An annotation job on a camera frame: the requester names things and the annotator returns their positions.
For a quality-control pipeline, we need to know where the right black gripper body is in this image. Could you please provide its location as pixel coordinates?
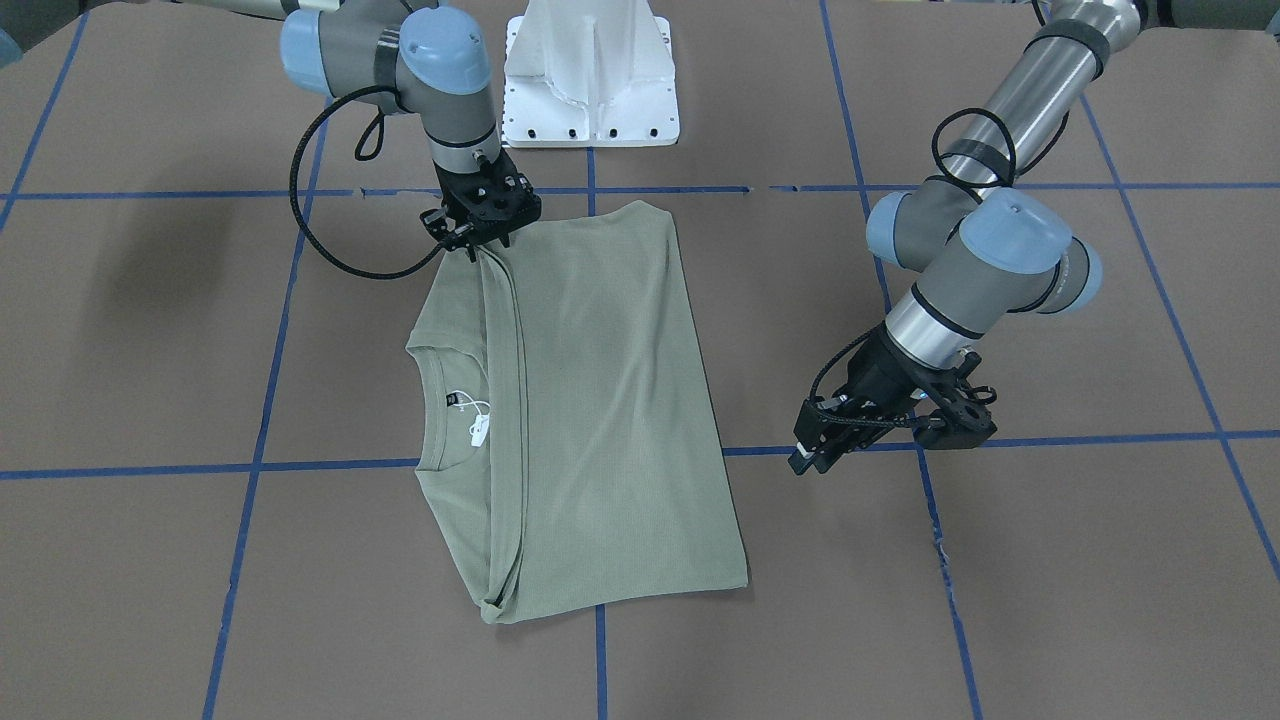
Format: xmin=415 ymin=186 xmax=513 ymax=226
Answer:
xmin=436 ymin=150 xmax=516 ymax=225

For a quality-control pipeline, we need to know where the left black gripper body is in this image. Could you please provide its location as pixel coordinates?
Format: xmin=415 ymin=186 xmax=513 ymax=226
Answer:
xmin=833 ymin=328 xmax=938 ymax=407

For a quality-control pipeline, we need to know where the olive green long-sleeve shirt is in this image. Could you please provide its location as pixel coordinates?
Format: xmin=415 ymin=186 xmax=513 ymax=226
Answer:
xmin=406 ymin=201 xmax=749 ymax=624

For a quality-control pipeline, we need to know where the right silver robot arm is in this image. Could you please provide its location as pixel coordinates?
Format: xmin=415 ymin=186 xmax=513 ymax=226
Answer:
xmin=219 ymin=1 xmax=541 ymax=259

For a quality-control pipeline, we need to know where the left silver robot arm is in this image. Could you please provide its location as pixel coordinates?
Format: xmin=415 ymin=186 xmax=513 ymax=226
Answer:
xmin=788 ymin=1 xmax=1277 ymax=475

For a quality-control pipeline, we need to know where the white shirt price tag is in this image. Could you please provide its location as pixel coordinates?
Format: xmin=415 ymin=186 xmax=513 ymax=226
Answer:
xmin=445 ymin=389 xmax=493 ymax=448

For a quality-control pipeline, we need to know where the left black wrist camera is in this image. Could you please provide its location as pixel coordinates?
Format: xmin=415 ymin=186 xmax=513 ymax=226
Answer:
xmin=913 ymin=350 xmax=998 ymax=450

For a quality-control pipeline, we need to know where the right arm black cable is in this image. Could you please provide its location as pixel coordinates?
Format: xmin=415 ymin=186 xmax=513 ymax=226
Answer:
xmin=288 ymin=82 xmax=445 ymax=281

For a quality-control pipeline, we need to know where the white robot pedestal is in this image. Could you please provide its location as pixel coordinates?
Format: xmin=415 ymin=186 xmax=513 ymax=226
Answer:
xmin=500 ymin=1 xmax=681 ymax=149

